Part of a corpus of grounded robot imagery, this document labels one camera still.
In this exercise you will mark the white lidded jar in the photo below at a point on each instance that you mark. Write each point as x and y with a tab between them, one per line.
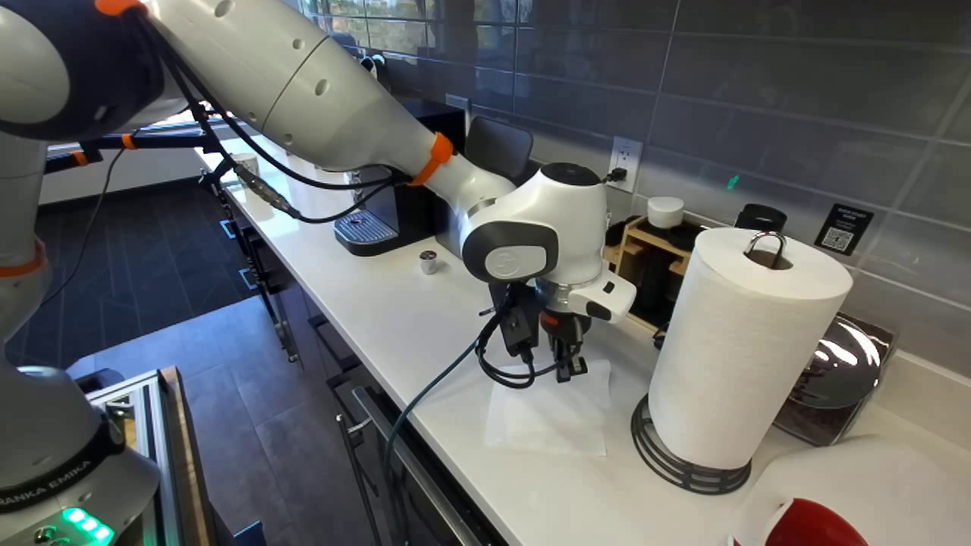
664	214

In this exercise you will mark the black coffee machine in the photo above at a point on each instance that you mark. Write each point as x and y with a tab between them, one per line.
388	229

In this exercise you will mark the wooden organizer rack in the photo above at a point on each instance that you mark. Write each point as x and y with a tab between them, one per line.
647	261

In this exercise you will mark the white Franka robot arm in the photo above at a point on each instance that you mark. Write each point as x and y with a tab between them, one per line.
303	91

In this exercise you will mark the white coffee pod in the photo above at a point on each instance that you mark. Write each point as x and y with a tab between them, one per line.
432	261

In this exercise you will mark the white wall outlet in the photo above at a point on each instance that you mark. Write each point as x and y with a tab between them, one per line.
625	152

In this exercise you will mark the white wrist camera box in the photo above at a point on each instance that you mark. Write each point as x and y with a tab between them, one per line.
603	296

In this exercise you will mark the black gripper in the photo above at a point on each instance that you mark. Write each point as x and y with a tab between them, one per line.
564	328

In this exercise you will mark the aluminium frame robot cart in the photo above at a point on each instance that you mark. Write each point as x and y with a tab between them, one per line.
153	456

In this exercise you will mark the black QR code placard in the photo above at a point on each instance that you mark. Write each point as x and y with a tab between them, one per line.
840	229

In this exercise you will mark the white paper towel roll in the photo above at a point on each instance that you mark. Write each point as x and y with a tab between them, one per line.
739	352

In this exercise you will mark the black tripod bar orange clamps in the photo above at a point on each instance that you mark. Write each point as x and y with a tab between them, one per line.
92	150

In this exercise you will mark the white paper towel sheet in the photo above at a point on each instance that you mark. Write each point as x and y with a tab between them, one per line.
550	427

